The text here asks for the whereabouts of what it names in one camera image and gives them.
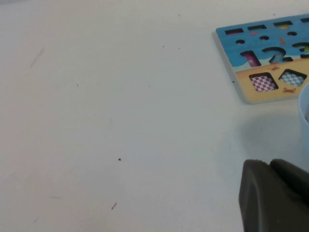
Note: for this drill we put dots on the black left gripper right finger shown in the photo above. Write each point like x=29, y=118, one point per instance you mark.
x=294, y=181

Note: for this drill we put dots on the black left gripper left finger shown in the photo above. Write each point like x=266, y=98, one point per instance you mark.
x=260, y=205

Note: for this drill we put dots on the light blue plastic bowl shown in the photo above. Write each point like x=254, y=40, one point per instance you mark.
x=304, y=108

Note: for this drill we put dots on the colourful wooden puzzle board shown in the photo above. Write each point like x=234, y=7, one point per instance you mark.
x=228, y=46

